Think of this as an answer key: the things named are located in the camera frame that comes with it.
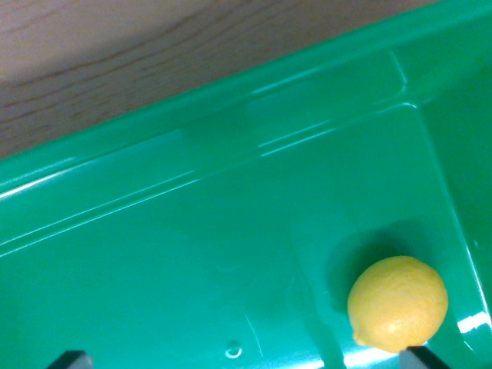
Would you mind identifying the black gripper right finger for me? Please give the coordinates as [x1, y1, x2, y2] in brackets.
[399, 345, 451, 369]

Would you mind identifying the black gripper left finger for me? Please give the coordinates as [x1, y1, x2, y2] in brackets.
[46, 350, 95, 369]

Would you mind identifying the yellow lemon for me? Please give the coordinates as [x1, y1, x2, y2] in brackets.
[347, 254, 450, 354]

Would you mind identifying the green plastic tray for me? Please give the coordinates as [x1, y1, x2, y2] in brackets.
[0, 0, 492, 369]

